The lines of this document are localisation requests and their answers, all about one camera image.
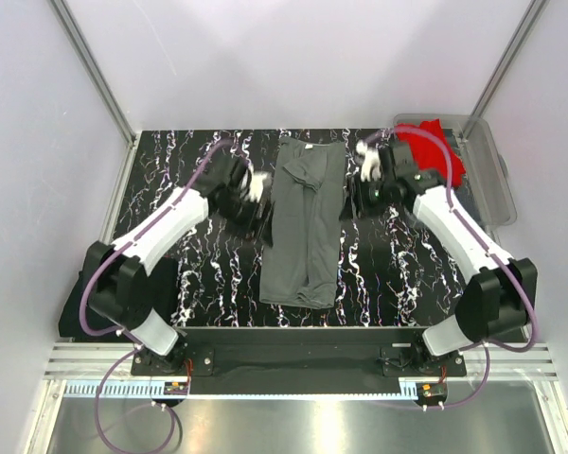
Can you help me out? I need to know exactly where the left white cable duct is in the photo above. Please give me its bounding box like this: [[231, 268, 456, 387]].
[[64, 380, 185, 399]]

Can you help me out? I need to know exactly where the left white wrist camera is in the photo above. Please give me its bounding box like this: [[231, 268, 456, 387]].
[[243, 171, 272, 202]]

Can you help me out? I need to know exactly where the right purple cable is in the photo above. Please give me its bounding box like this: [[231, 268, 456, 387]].
[[359, 125, 539, 410]]

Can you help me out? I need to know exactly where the front aluminium rail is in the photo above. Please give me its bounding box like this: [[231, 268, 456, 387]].
[[44, 342, 558, 381]]

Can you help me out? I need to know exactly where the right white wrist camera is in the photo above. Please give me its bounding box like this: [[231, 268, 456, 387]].
[[355, 141, 382, 183]]

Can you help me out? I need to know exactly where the right aluminium frame post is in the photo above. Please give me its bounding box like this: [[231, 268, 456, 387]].
[[470, 0, 550, 117]]

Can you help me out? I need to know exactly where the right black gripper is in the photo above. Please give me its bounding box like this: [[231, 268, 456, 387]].
[[338, 176, 394, 225]]

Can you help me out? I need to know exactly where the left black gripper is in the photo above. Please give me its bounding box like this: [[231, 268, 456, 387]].
[[216, 195, 275, 250]]

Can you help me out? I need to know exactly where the small connector board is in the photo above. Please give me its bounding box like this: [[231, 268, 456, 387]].
[[417, 381, 448, 408], [164, 381, 189, 395]]

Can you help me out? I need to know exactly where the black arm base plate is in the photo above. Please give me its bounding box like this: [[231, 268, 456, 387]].
[[132, 327, 467, 398]]

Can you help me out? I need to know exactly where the black marble pattern mat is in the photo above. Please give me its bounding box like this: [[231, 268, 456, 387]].
[[102, 130, 464, 328]]

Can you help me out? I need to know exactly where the clear plastic bin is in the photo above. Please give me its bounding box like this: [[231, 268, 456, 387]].
[[394, 113, 517, 234]]

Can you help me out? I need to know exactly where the right white cable duct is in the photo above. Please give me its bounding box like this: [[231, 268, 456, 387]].
[[399, 377, 422, 400]]

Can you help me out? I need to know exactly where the aluminium frame post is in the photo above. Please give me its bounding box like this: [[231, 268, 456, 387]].
[[48, 0, 136, 147], [470, 0, 550, 117]]

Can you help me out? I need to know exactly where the left small connector board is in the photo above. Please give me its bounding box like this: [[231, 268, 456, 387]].
[[164, 381, 189, 395]]

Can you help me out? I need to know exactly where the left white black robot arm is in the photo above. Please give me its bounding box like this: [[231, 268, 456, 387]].
[[79, 156, 273, 375]]

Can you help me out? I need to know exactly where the grey t shirt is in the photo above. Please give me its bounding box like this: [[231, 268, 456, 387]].
[[259, 137, 346, 309]]

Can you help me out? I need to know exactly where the red t shirt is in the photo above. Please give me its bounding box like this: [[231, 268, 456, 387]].
[[397, 118, 466, 189]]

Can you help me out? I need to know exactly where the black folded t shirt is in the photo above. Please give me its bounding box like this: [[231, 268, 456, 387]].
[[58, 257, 180, 342]]

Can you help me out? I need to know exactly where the left aluminium frame post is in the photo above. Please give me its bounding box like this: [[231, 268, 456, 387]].
[[48, 0, 136, 147]]

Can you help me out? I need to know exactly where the white cable duct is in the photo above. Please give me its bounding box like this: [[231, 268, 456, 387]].
[[64, 380, 185, 399], [399, 377, 422, 400]]

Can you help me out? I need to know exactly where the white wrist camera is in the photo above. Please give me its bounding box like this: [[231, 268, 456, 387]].
[[243, 171, 272, 202], [355, 141, 382, 183]]

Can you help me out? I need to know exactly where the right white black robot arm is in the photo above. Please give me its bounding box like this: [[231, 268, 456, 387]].
[[341, 141, 538, 375]]

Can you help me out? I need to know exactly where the right small connector board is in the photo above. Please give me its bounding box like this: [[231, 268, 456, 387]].
[[417, 381, 448, 408]]

